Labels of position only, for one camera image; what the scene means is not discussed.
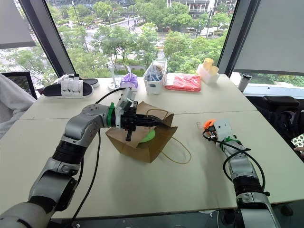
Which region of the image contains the red packet in plastic wrap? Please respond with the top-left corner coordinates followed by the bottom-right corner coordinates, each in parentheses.
top-left (164, 72), bottom-right (202, 93)

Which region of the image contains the dark window frame post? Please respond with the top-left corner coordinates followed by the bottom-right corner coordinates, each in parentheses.
top-left (217, 0), bottom-right (262, 77)
top-left (18, 0), bottom-right (76, 78)

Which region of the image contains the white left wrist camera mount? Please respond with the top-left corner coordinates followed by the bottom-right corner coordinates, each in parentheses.
top-left (115, 87), bottom-right (138, 115)

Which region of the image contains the green left wrist clamp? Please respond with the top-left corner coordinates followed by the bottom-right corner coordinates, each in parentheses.
top-left (106, 102), bottom-right (117, 129)

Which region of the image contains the clear plastic bag with items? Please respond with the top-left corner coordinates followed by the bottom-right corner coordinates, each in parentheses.
top-left (143, 59), bottom-right (168, 83)

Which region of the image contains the purple plastic bag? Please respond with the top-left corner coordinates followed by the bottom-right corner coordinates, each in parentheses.
top-left (120, 65), bottom-right (139, 92)

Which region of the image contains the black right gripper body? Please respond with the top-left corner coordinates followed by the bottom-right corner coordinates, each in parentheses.
top-left (203, 125), bottom-right (219, 141)

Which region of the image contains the white tumbler with black lid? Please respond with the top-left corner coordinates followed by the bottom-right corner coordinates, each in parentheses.
top-left (237, 73), bottom-right (252, 93)

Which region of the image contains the green plush toy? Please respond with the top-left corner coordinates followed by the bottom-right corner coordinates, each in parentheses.
top-left (138, 129), bottom-right (157, 144)

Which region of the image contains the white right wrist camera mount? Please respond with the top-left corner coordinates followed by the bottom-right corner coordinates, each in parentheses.
top-left (213, 119), bottom-right (236, 143)

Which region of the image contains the white plastic holder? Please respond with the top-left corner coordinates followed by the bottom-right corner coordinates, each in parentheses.
top-left (196, 64), bottom-right (220, 85)

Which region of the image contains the black office chair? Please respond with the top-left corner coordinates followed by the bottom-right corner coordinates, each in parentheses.
top-left (247, 95), bottom-right (304, 156)

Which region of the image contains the white storage basket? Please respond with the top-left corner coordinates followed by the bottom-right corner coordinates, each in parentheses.
top-left (143, 76), bottom-right (167, 95)

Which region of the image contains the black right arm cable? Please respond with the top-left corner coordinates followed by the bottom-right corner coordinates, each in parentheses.
top-left (202, 130), bottom-right (271, 197)

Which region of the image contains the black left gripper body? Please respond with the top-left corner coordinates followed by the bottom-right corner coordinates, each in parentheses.
top-left (120, 101), bottom-right (139, 142)

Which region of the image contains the grey cloth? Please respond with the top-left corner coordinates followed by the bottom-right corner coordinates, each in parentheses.
top-left (0, 73), bottom-right (37, 140)

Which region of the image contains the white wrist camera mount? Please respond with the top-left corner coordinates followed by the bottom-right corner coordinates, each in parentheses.
top-left (115, 87), bottom-right (138, 115)
top-left (213, 119), bottom-right (236, 143)

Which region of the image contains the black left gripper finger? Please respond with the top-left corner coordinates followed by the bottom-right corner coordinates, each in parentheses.
top-left (137, 120), bottom-right (167, 129)
top-left (137, 114), bottom-right (171, 128)

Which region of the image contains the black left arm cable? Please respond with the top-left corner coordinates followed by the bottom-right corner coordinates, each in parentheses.
top-left (70, 87), bottom-right (128, 223)

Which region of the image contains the grey roller blind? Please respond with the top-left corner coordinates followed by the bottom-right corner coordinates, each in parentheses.
top-left (233, 0), bottom-right (304, 76)
top-left (0, 0), bottom-right (37, 50)

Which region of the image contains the black white slipper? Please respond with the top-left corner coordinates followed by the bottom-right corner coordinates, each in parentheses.
top-left (42, 74), bottom-right (95, 99)
top-left (79, 77), bottom-right (100, 88)

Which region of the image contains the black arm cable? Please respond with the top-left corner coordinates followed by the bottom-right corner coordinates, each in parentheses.
top-left (202, 130), bottom-right (271, 197)
top-left (70, 87), bottom-right (128, 223)

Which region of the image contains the brown paper bag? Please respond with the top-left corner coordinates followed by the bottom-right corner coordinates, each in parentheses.
top-left (105, 101), bottom-right (192, 165)

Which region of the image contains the black mesh chair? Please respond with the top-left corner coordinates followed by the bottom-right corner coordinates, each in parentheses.
top-left (0, 71), bottom-right (38, 100)

